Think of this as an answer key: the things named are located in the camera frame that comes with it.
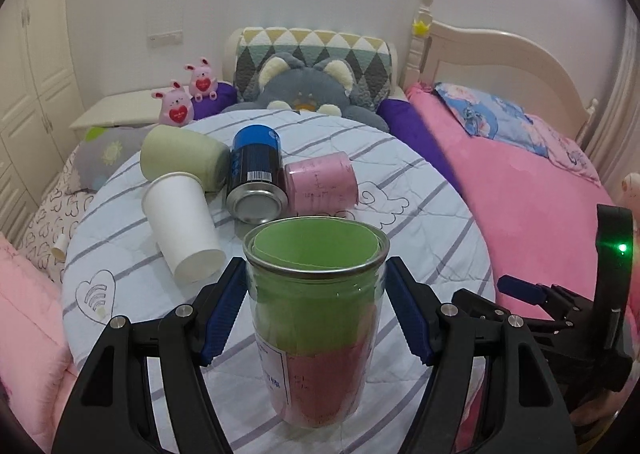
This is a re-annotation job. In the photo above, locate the heart pattern bed sheet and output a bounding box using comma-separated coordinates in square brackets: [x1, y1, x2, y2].
[17, 147, 94, 285]

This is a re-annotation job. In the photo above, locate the white bedside table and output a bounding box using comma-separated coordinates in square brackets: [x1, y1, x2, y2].
[70, 90, 160, 131]

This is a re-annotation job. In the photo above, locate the pink bunny plush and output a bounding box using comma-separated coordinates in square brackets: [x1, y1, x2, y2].
[151, 81, 194, 127]
[183, 57, 218, 102]

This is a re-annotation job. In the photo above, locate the cream wooden bed headboard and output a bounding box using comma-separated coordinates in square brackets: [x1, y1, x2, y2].
[398, 0, 598, 143]

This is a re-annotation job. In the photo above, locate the triangle pattern quilted headboard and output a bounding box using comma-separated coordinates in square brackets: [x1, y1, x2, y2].
[222, 27, 398, 110]

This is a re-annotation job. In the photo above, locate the cream wardrobe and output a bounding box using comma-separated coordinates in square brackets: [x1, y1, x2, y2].
[1, 0, 85, 245]

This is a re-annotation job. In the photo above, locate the pink cartoon pillow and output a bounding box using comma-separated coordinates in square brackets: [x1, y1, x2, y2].
[528, 115, 601, 186]

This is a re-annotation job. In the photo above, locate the glass jar green pink liner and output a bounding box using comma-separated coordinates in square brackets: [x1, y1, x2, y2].
[243, 217, 390, 428]

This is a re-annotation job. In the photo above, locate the pink cup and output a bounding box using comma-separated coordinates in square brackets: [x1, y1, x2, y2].
[284, 151, 359, 215]

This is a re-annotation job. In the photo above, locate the pink quilt left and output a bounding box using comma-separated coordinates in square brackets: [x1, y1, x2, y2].
[0, 238, 77, 452]

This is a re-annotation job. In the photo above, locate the front pink bunny plush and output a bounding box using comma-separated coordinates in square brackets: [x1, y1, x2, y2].
[151, 81, 194, 127]

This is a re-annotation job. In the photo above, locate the pale green cup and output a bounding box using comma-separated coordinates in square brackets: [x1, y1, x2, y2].
[140, 125, 230, 193]

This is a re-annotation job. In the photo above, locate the blue cartoon pillow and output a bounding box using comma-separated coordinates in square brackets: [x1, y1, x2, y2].
[434, 82, 548, 158]

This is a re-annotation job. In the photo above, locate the wall socket panel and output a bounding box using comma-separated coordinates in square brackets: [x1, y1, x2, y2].
[148, 30, 183, 47]

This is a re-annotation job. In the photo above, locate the cream curtain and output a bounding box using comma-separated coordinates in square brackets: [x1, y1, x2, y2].
[586, 2, 639, 179]

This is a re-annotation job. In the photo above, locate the grey cat plush cushion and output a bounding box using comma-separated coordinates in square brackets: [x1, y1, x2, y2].
[224, 53, 390, 132]

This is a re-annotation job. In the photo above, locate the grey flower pillow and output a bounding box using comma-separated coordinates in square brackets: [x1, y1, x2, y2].
[66, 125, 152, 194]

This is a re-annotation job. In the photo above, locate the pink white plush toy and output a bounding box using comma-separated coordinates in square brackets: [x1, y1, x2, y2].
[620, 172, 640, 233]

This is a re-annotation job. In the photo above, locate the rear pink bunny plush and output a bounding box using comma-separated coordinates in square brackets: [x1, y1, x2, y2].
[183, 57, 218, 102]

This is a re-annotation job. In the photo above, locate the pink bed blanket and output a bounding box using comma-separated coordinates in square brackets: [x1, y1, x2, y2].
[406, 84, 612, 298]

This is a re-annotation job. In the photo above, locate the small paper cup on sheet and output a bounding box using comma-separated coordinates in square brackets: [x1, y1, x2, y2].
[50, 233, 68, 263]

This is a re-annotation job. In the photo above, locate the white paper cup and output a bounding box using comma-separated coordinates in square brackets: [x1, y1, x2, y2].
[141, 172, 226, 283]

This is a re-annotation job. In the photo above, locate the dark blue metal can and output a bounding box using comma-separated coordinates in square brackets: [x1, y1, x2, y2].
[226, 125, 288, 225]

